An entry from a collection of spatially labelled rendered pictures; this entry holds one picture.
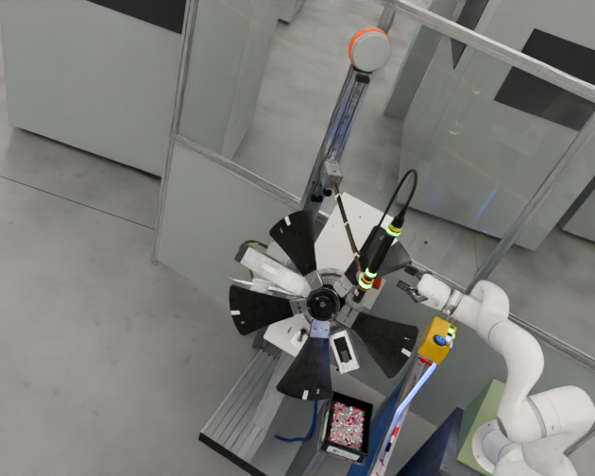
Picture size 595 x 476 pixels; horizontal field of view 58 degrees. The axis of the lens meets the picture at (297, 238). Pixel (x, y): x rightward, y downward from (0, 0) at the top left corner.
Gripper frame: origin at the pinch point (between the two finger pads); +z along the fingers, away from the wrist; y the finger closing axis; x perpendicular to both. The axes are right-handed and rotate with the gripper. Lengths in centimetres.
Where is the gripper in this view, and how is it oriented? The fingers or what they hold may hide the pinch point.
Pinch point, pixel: (404, 276)
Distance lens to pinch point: 179.6
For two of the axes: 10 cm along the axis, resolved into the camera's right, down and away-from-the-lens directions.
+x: 2.7, -7.2, -6.4
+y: 4.3, -5.0, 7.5
